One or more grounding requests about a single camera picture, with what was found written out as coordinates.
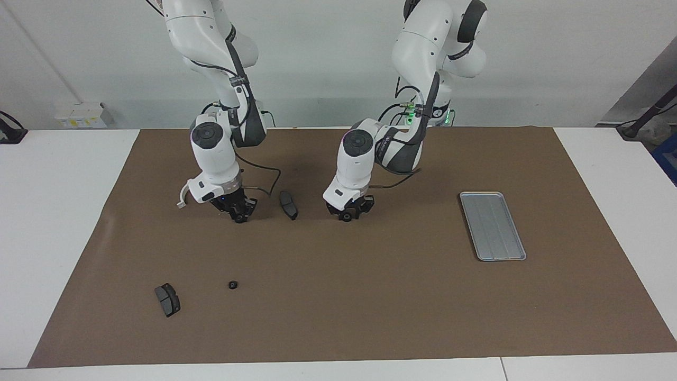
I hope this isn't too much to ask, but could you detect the black clamp mount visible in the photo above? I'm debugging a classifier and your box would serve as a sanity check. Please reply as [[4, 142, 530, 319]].
[[0, 110, 28, 144]]

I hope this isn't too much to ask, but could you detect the white wall socket box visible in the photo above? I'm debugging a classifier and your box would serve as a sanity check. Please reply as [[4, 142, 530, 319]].
[[54, 103, 114, 129]]

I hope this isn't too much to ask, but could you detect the black left base cable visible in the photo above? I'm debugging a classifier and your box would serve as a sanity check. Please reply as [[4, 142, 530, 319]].
[[377, 101, 418, 126]]

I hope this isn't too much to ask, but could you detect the brown table mat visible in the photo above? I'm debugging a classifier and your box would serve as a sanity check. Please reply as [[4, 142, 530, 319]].
[[28, 126, 677, 368]]

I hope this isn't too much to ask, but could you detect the black stand pole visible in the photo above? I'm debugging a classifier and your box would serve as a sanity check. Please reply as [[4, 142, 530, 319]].
[[616, 87, 677, 139]]

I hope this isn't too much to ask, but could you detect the blue crate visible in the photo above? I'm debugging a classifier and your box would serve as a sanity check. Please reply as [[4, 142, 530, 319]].
[[652, 146, 677, 187]]

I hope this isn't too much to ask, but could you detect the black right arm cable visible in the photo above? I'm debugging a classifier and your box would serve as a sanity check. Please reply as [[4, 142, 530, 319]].
[[188, 58, 282, 197]]

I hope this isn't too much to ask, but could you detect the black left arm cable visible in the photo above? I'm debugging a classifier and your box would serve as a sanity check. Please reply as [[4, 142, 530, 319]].
[[368, 69, 442, 189]]

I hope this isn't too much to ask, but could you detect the dark grey brake pad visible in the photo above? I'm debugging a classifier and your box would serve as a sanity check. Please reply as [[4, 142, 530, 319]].
[[154, 283, 181, 318], [279, 190, 299, 221]]

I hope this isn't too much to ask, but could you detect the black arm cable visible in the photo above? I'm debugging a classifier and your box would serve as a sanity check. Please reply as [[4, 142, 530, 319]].
[[188, 58, 282, 197], [368, 69, 442, 189]]

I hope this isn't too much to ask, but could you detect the silver metal tray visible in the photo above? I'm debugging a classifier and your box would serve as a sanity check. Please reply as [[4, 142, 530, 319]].
[[459, 192, 527, 262]]

